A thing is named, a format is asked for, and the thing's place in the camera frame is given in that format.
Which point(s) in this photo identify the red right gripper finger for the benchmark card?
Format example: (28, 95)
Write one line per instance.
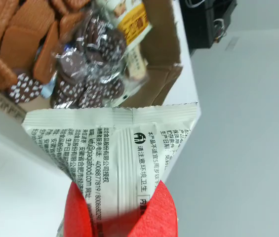
(161, 214)

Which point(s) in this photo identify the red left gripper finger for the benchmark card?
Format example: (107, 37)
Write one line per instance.
(77, 217)

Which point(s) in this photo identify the white snack packet black print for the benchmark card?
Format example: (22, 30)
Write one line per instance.
(119, 148)

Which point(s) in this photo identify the beige snack package with text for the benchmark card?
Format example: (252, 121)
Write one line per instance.
(138, 64)

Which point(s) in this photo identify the yellow snack package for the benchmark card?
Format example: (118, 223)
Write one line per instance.
(134, 27)

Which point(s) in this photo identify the single dotted chocolate cookie pack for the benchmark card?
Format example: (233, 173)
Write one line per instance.
(25, 87)

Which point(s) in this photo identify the orange-brown wafer biscuit pack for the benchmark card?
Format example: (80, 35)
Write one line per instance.
(18, 49)
(46, 54)
(33, 12)

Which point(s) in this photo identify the clear bag chocolate cookies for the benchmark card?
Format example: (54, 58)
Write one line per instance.
(92, 49)

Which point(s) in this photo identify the brown cardboard box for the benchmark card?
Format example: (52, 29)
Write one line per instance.
(161, 29)

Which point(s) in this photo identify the black equipment box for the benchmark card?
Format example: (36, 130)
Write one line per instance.
(201, 24)

